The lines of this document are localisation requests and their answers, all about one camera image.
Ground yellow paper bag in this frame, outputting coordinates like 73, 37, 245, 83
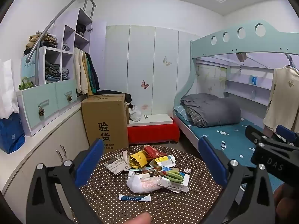
129, 151, 150, 168

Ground white board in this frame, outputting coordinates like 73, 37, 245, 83
130, 114, 174, 125

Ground blue shopping bag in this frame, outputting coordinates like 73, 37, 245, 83
0, 112, 26, 154

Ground beige paper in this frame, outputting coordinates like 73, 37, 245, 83
120, 150, 135, 166

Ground red snack packet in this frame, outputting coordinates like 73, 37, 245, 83
143, 145, 167, 160

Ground brown polka dot tablecloth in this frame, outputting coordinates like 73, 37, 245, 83
55, 146, 223, 224

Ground dark olive folded clothes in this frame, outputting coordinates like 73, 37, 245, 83
45, 59, 61, 83

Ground large cardboard box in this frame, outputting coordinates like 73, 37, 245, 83
81, 93, 129, 148

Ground white carton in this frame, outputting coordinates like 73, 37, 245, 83
158, 167, 191, 193

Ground pile of mixed clothes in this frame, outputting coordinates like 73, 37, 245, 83
24, 31, 58, 55

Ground teal bunk bed frame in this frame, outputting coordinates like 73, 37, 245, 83
173, 20, 299, 185

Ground black hanging coat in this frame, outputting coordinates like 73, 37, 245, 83
87, 51, 100, 91

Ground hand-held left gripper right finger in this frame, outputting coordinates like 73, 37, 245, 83
197, 136, 276, 224

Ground cream hanging jacket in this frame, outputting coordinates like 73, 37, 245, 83
73, 47, 92, 96

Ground beige hanging sweater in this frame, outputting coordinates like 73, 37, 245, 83
263, 66, 299, 133

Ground white knotted plastic bag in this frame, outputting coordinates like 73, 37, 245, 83
129, 105, 142, 122

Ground narrow teal drawer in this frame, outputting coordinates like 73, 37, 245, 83
55, 79, 77, 109

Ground grey metal handrail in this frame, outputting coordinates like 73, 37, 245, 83
26, 0, 97, 63

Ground beige curved cabinet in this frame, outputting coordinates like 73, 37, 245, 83
0, 103, 90, 215

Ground blue striped pillow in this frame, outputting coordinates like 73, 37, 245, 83
174, 105, 192, 122

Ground white wall shelf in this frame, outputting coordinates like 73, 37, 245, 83
225, 78, 272, 106

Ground yellow carton box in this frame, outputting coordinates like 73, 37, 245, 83
149, 154, 176, 168

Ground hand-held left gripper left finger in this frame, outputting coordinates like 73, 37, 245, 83
26, 138, 105, 224

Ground black cloth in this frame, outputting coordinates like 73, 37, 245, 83
97, 89, 133, 103

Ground white wardrobe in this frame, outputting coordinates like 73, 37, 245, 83
105, 25, 201, 116

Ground wide teal drawer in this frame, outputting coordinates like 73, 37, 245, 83
22, 83, 59, 129

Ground teal printed bed sheet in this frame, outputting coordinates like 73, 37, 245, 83
174, 105, 299, 192

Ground translucent plastic bag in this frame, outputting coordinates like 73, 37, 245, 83
127, 175, 162, 194

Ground green snack packet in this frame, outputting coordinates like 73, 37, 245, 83
164, 170, 185, 183

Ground green hanging garment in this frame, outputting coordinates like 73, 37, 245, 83
86, 54, 97, 94

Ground grey quilt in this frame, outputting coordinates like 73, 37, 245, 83
181, 93, 241, 128

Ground green plant decoration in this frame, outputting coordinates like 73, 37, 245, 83
19, 77, 34, 91

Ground white blue tube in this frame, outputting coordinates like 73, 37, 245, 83
118, 194, 152, 202

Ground white cube shelf staircase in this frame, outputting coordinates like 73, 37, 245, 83
17, 8, 107, 137

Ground red storage bench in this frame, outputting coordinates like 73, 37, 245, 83
127, 119, 180, 145

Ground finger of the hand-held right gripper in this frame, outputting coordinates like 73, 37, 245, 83
245, 125, 281, 150
276, 124, 299, 145

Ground person's right hand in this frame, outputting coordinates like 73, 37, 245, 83
273, 182, 299, 222

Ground grey printed paper wrapper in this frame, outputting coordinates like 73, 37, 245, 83
104, 157, 132, 175

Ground black folded clothes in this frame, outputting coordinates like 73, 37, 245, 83
75, 23, 87, 36

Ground person's left hand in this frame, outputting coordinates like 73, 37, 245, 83
118, 212, 152, 224

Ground blue clothes hanger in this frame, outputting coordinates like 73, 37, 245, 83
284, 54, 299, 71

